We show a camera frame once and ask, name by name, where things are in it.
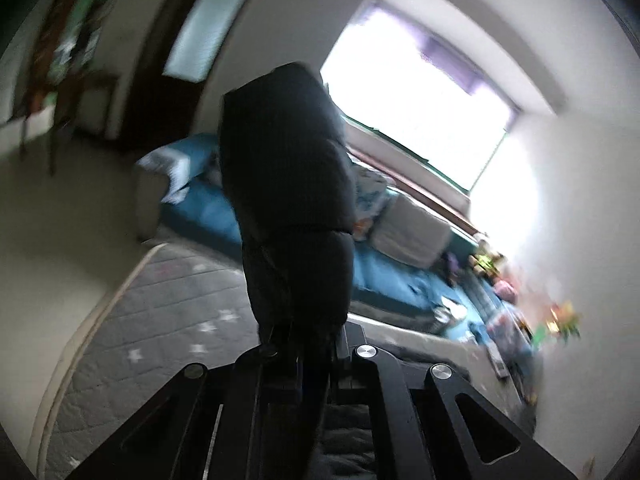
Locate window with green frame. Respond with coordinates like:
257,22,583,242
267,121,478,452
320,3,520,193

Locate colourful pinwheel toy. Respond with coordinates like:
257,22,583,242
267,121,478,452
532,300,582,351

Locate grey star quilted bed cover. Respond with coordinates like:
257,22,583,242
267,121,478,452
37,244,258,479

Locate right butterfly pillow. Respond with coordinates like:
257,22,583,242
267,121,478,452
352,162,395,242

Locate brown wooden door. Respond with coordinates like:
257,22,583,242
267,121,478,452
117,0,247,155

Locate black puffer jacket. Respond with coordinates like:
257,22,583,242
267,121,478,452
218,63,356,359

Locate plush toy animals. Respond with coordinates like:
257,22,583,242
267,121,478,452
468,238,518,304

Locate grey plain pillow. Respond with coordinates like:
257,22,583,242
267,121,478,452
369,194,451,269

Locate wooden display cabinet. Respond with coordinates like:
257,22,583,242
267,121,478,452
10,0,116,118

